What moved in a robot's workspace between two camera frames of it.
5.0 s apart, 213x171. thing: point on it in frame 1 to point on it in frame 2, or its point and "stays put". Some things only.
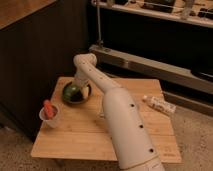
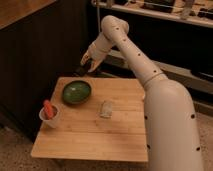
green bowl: [73, 93] stays put
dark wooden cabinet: [39, 41] stays put
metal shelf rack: [168, 41] stays put
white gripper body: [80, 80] to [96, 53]
